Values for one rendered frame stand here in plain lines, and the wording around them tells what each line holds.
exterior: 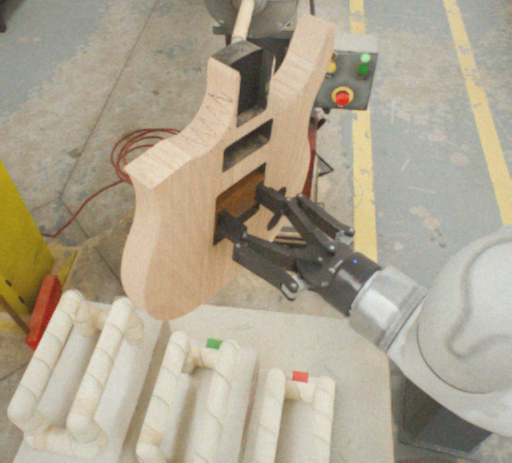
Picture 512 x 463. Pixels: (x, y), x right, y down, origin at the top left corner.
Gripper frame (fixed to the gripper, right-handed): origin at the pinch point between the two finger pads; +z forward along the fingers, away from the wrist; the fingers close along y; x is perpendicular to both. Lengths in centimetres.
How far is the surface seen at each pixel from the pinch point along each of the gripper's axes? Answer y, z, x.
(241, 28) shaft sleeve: 46, 41, -5
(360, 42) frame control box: 82, 28, -15
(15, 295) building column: -5, 101, -122
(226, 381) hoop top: -11.0, -9.4, -22.9
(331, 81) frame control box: 75, 30, -25
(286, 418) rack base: -2.1, -17.1, -40.5
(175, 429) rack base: -18.2, -5.8, -34.7
